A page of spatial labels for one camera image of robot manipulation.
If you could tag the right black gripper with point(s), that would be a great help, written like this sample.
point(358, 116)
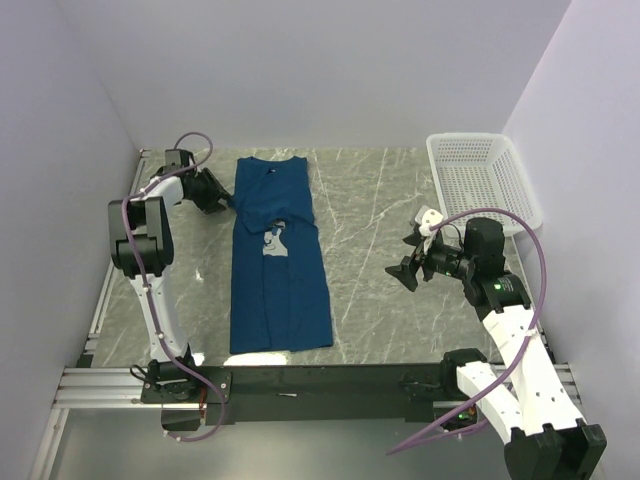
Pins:
point(406, 271)

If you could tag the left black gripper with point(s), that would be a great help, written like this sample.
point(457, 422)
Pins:
point(215, 188)

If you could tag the white perforated plastic basket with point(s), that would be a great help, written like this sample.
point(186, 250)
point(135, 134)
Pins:
point(481, 170)

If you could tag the blue t-shirt with print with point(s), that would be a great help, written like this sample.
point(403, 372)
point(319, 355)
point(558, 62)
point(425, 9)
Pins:
point(279, 294)

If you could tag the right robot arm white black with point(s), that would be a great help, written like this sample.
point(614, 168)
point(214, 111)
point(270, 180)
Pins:
point(545, 435)

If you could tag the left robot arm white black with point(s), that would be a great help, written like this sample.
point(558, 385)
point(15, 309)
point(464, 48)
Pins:
point(142, 248)

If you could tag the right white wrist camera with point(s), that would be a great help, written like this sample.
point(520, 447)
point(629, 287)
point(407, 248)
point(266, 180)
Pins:
point(426, 222)

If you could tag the aluminium frame rail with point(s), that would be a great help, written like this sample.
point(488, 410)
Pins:
point(88, 387)

